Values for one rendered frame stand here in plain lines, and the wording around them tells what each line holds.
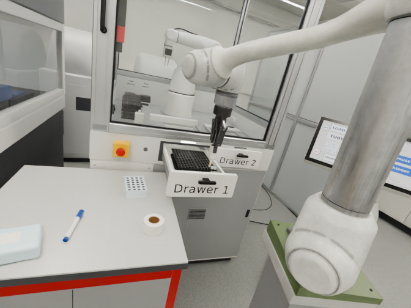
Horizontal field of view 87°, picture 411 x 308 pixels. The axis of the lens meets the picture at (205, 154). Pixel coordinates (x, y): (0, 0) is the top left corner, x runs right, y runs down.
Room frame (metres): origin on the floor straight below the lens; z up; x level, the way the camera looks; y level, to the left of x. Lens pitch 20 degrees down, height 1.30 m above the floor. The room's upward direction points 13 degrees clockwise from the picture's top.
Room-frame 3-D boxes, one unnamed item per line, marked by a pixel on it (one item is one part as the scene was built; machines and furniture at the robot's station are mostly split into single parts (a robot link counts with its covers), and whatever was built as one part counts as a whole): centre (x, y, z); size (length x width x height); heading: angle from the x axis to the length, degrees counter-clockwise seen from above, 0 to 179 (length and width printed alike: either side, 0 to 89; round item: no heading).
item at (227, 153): (1.20, -0.19, 0.87); 0.29 x 0.02 x 0.11; 111
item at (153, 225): (0.61, 0.12, 0.78); 0.07 x 0.07 x 0.04
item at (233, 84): (0.89, -0.02, 1.32); 0.13 x 0.11 x 0.16; 142
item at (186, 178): (0.79, -0.02, 0.87); 0.29 x 0.02 x 0.11; 111
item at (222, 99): (0.90, -0.03, 1.21); 0.09 x 0.09 x 0.06
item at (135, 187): (0.81, 0.27, 0.78); 0.12 x 0.08 x 0.04; 27
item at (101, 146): (1.56, 0.24, 0.87); 1.02 x 0.95 x 0.14; 111
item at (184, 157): (0.98, 0.06, 0.87); 0.22 x 0.18 x 0.06; 21
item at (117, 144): (0.95, 0.40, 0.88); 0.07 x 0.05 x 0.07; 111
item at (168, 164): (0.99, 0.06, 0.86); 0.40 x 0.26 x 0.06; 21
